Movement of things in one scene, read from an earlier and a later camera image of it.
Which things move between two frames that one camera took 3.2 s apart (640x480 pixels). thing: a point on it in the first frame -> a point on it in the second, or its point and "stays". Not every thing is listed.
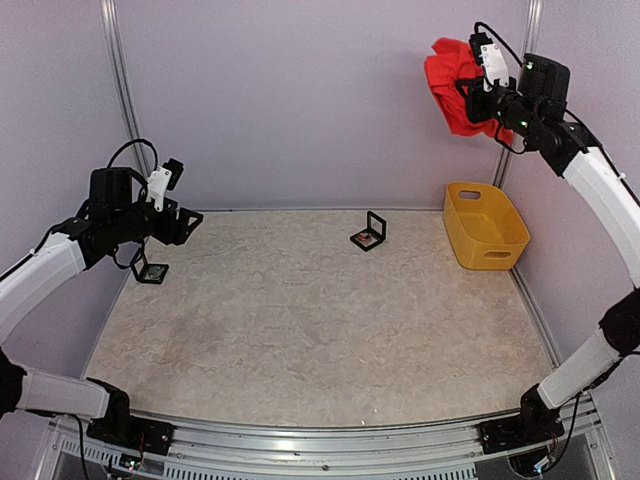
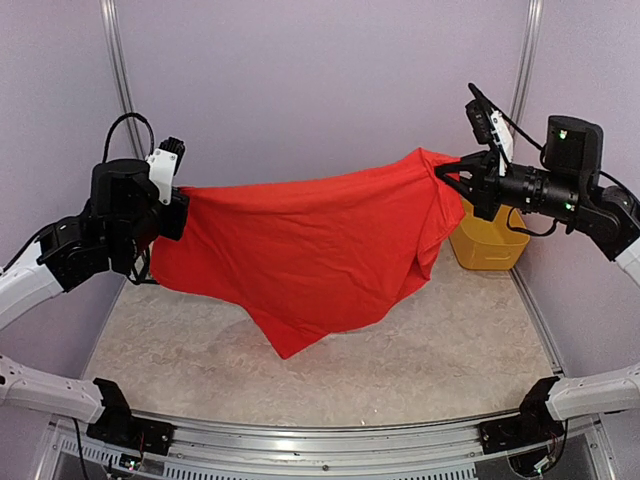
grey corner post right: (529, 48) stays
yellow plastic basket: (485, 229) stays
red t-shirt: (449, 63) -> (306, 259)
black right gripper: (474, 93) -> (486, 193)
